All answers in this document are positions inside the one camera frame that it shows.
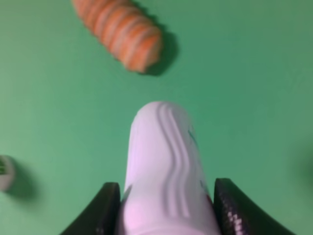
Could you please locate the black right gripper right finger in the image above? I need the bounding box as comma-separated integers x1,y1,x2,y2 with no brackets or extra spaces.
214,178,293,235

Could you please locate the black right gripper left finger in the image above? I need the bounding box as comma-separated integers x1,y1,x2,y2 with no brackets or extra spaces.
62,182,121,235

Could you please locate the white bottle with brush top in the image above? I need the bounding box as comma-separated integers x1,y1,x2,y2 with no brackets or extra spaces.
116,101,221,235

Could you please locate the white capped plastic bottle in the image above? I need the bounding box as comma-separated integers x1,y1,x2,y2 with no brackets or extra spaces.
0,155,15,191

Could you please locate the green table cloth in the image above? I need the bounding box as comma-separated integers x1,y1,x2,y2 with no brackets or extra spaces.
0,0,313,235

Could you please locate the orange striped bread loaf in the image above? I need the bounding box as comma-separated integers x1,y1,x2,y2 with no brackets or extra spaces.
72,0,163,73

